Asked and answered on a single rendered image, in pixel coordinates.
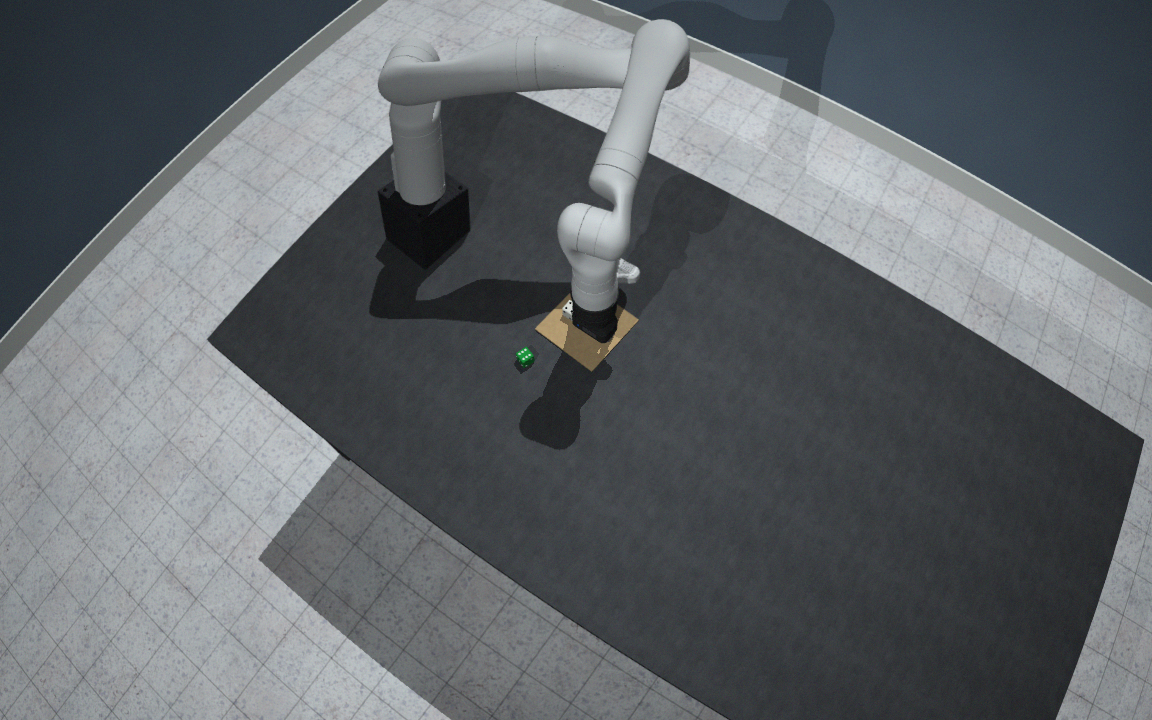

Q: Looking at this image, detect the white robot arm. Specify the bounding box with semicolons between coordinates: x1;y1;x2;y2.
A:
378;18;690;294

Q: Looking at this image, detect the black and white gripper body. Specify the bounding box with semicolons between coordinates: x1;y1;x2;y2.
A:
570;258;641;343

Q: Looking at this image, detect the tan flat mat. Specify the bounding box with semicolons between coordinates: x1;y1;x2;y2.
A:
535;293;639;372

